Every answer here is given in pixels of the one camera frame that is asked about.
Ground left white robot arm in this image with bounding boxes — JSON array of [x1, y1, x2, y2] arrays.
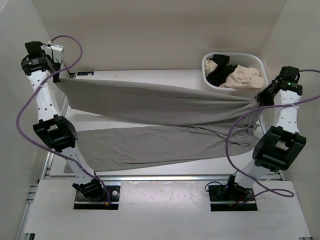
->
[[21, 41, 106, 201]]

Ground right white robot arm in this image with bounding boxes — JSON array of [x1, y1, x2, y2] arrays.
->
[[224, 66, 307, 200]]

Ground small cream garment in basket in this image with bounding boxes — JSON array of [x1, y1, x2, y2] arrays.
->
[[204, 58, 218, 77]]

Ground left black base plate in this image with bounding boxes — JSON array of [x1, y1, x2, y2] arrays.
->
[[73, 184, 121, 210]]

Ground grey trousers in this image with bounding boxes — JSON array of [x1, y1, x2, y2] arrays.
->
[[57, 79, 260, 172]]

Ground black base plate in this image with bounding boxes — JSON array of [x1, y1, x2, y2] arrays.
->
[[204, 181, 258, 212], [73, 184, 121, 210]]

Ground aluminium frame rail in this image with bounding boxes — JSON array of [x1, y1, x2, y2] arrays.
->
[[37, 173, 233, 183]]

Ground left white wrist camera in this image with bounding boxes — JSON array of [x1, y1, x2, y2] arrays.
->
[[47, 44, 64, 64]]

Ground white laundry basket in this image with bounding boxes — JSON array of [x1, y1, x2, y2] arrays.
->
[[202, 52, 268, 98]]

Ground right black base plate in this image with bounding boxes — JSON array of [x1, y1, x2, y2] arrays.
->
[[204, 181, 258, 212]]

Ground black garment in basket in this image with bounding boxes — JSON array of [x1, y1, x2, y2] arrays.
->
[[206, 54, 237, 87]]

